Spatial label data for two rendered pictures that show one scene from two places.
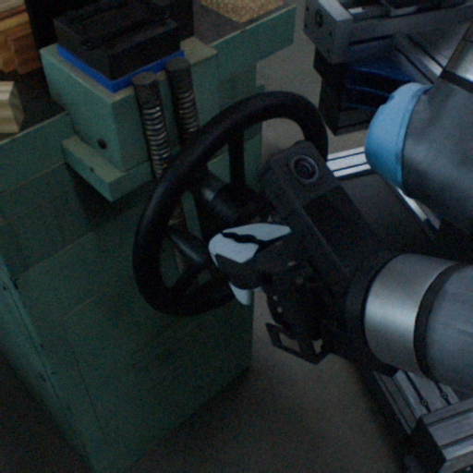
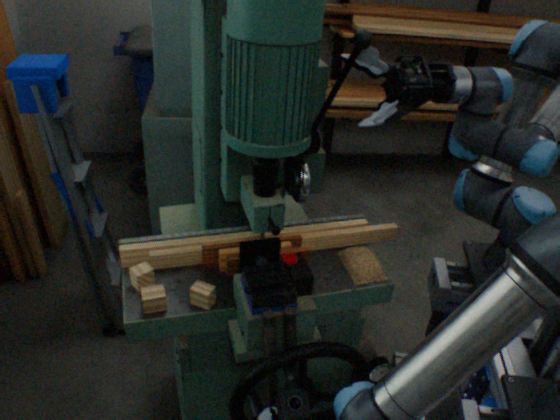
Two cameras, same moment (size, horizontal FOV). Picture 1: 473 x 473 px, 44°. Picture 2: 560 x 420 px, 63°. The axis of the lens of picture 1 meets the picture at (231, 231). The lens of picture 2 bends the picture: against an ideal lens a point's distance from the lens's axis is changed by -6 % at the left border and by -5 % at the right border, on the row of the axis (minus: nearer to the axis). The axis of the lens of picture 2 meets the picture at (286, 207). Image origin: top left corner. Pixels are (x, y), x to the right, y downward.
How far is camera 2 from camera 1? 0.39 m
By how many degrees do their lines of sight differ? 23
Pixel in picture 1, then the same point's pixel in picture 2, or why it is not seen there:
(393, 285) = not seen: outside the picture
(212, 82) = (310, 322)
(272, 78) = not seen: hidden behind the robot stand
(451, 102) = (365, 403)
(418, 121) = (352, 404)
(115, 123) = (248, 329)
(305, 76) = not seen: hidden behind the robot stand
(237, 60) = (347, 303)
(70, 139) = (233, 320)
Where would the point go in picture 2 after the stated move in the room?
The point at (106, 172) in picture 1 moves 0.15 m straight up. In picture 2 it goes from (239, 347) to (240, 291)
